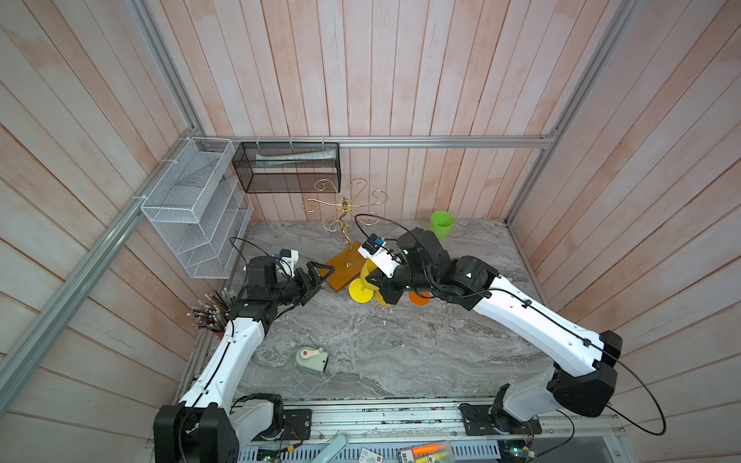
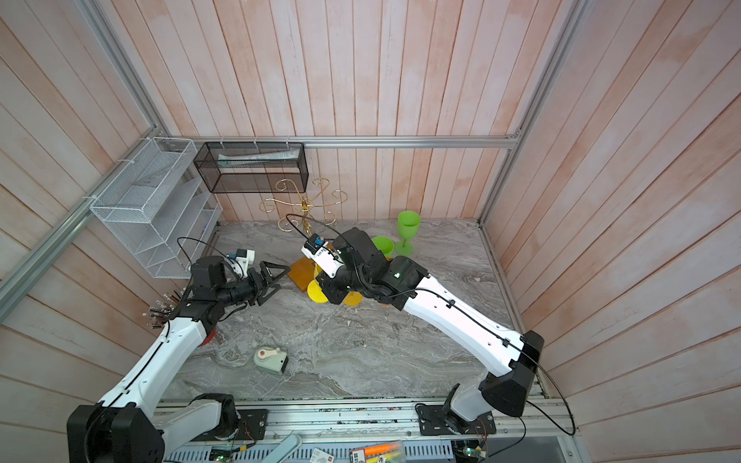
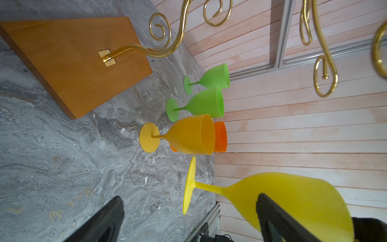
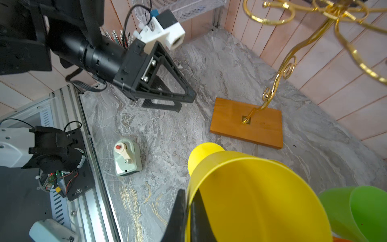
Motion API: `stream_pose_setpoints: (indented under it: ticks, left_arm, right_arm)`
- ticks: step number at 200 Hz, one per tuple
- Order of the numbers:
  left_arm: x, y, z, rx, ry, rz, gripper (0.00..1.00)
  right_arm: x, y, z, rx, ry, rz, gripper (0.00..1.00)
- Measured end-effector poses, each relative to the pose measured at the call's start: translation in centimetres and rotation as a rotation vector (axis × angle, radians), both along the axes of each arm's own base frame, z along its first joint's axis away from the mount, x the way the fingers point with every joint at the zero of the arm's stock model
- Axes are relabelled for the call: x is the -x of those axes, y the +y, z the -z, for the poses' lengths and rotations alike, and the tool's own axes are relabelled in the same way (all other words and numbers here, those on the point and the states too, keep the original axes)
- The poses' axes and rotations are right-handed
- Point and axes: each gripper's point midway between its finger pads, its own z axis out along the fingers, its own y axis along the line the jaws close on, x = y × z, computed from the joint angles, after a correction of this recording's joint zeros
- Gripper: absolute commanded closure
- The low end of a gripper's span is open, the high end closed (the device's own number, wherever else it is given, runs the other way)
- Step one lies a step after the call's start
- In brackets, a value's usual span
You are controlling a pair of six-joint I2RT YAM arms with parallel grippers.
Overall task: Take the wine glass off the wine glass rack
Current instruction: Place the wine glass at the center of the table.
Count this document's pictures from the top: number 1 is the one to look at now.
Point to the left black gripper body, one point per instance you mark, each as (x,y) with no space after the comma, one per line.
(299,287)

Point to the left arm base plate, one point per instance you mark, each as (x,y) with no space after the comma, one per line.
(297,426)

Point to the gold rack with wooden base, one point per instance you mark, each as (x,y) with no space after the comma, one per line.
(349,263)

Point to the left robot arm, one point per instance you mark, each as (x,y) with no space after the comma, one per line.
(210,423)

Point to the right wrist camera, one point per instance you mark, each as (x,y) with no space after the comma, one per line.
(383,260)

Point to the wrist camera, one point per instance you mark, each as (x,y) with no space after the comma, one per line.
(287,261)
(383,260)

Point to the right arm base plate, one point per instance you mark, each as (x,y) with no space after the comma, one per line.
(479,420)

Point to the white wire mesh shelf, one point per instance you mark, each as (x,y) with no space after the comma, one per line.
(196,208)

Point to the aluminium front rail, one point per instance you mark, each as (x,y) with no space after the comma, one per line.
(389,419)

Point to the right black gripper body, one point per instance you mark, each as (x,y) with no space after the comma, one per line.
(393,290)

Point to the green wine glass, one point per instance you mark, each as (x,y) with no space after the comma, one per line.
(441,223)

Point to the yellow wine glass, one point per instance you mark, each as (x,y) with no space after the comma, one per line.
(380,300)
(360,290)

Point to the box of coloured items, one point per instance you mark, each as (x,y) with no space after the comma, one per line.
(439,452)

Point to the orange wine glass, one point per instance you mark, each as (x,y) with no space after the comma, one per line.
(419,299)

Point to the black mesh basket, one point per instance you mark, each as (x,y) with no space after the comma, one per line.
(288,167)

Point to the red pencil cup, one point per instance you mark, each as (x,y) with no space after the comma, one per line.
(212,312)

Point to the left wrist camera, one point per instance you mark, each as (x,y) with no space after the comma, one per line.
(287,261)

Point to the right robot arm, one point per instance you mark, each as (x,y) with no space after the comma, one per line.
(582,378)

